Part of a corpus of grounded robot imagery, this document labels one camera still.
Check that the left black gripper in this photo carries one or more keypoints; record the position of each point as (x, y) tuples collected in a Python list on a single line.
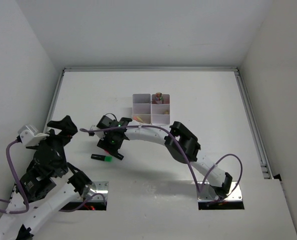
[(69, 129)]

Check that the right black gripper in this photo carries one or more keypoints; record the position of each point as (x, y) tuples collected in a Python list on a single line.
[(105, 144)]

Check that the pink cap black highlighter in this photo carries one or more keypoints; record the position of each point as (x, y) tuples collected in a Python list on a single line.
[(115, 154)]

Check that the green cap black highlighter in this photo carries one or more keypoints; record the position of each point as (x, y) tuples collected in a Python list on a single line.
[(103, 158)]

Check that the colourful glue stick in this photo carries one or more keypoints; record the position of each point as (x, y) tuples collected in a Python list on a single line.
[(158, 98)]

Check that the yellow slim highlighter pen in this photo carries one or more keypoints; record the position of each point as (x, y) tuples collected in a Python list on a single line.
[(145, 121)]

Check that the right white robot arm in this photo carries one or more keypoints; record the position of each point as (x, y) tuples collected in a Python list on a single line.
[(180, 142)]

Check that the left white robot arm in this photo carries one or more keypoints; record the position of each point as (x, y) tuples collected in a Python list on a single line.
[(22, 219)]

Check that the left white divided container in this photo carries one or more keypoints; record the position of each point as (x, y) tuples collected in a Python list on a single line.
[(141, 105)]

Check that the white divided container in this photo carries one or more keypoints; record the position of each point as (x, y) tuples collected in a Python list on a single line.
[(141, 105), (157, 111)]

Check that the right white divided container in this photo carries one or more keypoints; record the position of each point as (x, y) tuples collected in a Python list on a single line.
[(157, 111)]

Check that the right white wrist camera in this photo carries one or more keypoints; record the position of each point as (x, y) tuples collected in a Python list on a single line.
[(95, 131)]

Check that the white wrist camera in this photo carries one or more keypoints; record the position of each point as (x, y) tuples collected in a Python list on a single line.
[(95, 131), (29, 136)]

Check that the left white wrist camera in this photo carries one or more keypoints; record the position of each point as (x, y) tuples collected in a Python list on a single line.
[(29, 136)]

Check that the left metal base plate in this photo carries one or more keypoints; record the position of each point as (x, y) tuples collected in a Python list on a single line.
[(95, 192)]

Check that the metal base plate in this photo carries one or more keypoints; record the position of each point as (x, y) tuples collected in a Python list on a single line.
[(208, 194), (95, 192)]

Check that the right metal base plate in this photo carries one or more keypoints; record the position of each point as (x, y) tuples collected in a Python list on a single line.
[(208, 194)]

